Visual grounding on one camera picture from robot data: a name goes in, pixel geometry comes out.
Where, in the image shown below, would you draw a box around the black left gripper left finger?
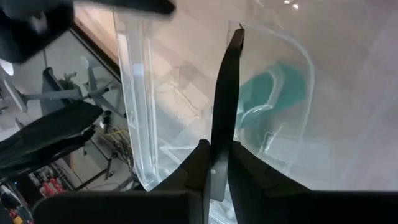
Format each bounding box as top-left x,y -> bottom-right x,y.
32,139 -> 213,224

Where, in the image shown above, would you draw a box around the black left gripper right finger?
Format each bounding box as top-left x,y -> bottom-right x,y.
228,141 -> 398,224

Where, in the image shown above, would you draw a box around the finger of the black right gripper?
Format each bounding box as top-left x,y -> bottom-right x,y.
73,0 -> 177,16

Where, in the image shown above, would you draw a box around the clear plastic storage bin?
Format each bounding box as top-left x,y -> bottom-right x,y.
112,0 -> 398,224

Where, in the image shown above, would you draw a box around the green elastic bandage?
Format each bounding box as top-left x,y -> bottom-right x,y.
238,62 -> 309,131

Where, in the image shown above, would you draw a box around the grey black office chair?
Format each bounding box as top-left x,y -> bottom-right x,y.
0,55 -> 127,180

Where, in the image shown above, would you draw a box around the yellow cable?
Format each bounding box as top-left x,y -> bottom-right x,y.
95,124 -> 135,169

